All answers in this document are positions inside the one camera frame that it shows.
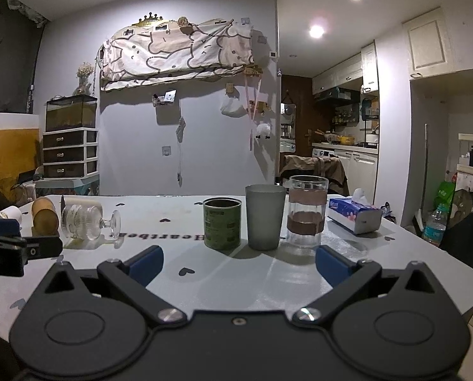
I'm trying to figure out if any gold crown ornament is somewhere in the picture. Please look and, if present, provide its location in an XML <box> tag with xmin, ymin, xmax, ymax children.
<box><xmin>136</xmin><ymin>11</ymin><xmax>164</xmax><ymax>29</ymax></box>

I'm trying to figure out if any range hood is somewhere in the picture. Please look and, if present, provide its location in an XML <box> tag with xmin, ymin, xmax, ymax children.
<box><xmin>315</xmin><ymin>87</ymin><xmax>361</xmax><ymax>103</ymax></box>

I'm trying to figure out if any white plastic bag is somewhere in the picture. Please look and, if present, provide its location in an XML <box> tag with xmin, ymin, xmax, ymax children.
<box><xmin>220</xmin><ymin>97</ymin><xmax>247</xmax><ymax>118</ymax></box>

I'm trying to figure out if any blue and white tissue box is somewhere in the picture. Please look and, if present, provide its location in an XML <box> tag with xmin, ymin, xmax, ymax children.
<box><xmin>326</xmin><ymin>188</ymin><xmax>384</xmax><ymax>235</ymax></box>

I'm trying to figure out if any clear ribbed glass goblet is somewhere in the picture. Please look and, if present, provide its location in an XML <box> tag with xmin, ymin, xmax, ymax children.
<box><xmin>60</xmin><ymin>202</ymin><xmax>122</xmax><ymax>243</ymax></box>

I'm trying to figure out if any green tin can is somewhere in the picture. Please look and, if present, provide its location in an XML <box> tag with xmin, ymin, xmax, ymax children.
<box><xmin>203</xmin><ymin>197</ymin><xmax>243</xmax><ymax>251</ymax></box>

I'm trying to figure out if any glass fish tank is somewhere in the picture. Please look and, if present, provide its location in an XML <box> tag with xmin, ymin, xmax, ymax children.
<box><xmin>45</xmin><ymin>95</ymin><xmax>98</xmax><ymax>133</ymax></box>

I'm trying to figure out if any white drawer unit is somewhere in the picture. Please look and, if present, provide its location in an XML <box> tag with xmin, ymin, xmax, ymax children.
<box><xmin>42</xmin><ymin>129</ymin><xmax>99</xmax><ymax>179</ymax></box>

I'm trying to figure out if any white upper cabinet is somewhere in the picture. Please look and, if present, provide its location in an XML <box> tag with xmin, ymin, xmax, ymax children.
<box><xmin>402</xmin><ymin>7</ymin><xmax>454</xmax><ymax>79</ymax></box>

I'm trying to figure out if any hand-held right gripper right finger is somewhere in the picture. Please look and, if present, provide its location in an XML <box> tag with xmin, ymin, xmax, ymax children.
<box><xmin>292</xmin><ymin>245</ymin><xmax>439</xmax><ymax>328</ymax></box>

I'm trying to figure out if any brown wooden cup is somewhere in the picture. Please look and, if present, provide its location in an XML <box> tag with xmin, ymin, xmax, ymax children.
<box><xmin>32</xmin><ymin>197</ymin><xmax>59</xmax><ymax>235</ymax></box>

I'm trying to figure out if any wall mirror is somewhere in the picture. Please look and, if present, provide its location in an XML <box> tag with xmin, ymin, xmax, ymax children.
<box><xmin>280</xmin><ymin>102</ymin><xmax>297</xmax><ymax>154</ymax></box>

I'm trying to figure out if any grey frosted cup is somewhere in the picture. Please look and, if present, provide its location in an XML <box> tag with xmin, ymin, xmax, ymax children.
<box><xmin>245</xmin><ymin>184</ymin><xmax>286</xmax><ymax>251</ymax></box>

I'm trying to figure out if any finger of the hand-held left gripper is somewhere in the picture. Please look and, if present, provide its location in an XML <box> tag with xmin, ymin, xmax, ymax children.
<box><xmin>0</xmin><ymin>217</ymin><xmax>63</xmax><ymax>277</ymax></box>

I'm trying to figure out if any vase of dried flowers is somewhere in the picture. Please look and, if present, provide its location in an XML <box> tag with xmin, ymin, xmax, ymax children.
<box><xmin>75</xmin><ymin>62</ymin><xmax>95</xmax><ymax>97</ymax></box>

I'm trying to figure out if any printed wall cloth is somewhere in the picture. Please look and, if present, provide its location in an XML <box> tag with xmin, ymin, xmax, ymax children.
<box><xmin>100</xmin><ymin>17</ymin><xmax>255</xmax><ymax>90</ymax></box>

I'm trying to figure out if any clear glass with brown bands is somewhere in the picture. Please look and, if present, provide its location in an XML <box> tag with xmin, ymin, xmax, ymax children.
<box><xmin>286</xmin><ymin>175</ymin><xmax>329</xmax><ymax>249</ymax></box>

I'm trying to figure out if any small white cup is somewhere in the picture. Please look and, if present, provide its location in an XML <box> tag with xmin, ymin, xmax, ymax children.
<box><xmin>0</xmin><ymin>205</ymin><xmax>22</xmax><ymax>227</ymax></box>

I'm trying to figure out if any plastic water bottle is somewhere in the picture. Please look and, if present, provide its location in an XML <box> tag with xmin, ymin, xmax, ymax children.
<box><xmin>421</xmin><ymin>204</ymin><xmax>448</xmax><ymax>247</ymax></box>

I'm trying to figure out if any green bag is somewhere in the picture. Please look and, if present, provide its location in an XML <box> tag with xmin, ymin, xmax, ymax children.
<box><xmin>436</xmin><ymin>180</ymin><xmax>460</xmax><ymax>208</ymax></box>

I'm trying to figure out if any wooden board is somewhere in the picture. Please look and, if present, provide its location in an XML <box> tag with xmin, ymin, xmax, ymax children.
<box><xmin>0</xmin><ymin>126</ymin><xmax>39</xmax><ymax>192</ymax></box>

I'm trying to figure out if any chair with brown jacket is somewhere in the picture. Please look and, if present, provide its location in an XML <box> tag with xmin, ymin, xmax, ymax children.
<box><xmin>283</xmin><ymin>155</ymin><xmax>347</xmax><ymax>198</ymax></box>

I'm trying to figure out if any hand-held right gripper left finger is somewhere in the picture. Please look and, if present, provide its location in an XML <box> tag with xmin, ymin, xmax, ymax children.
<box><xmin>42</xmin><ymin>245</ymin><xmax>188</xmax><ymax>328</ymax></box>

